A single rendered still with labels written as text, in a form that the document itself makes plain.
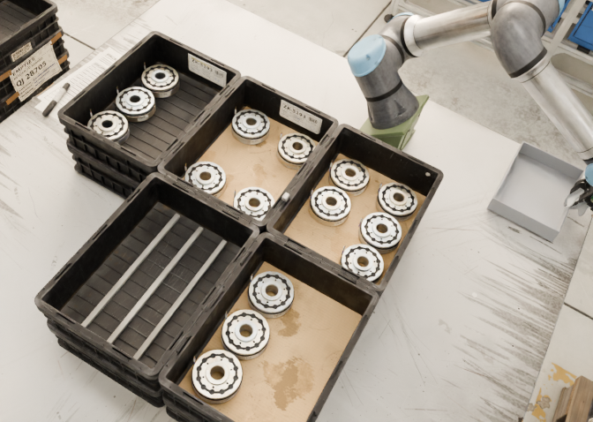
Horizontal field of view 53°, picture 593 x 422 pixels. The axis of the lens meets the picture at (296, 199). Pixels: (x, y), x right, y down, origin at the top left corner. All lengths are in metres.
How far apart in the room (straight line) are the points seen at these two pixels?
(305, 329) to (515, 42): 0.79
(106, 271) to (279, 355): 0.43
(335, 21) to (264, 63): 1.41
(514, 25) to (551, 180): 0.67
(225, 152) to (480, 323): 0.80
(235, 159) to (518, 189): 0.86
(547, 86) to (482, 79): 1.87
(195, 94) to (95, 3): 1.76
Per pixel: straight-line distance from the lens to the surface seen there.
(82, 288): 1.41
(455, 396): 1.53
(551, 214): 1.89
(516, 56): 1.44
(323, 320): 1.37
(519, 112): 3.25
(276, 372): 1.31
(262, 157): 1.59
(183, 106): 1.71
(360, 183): 1.55
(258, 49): 2.08
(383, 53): 1.68
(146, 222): 1.47
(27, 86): 2.50
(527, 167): 1.97
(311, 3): 3.50
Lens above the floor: 2.07
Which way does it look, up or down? 54 degrees down
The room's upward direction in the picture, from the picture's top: 12 degrees clockwise
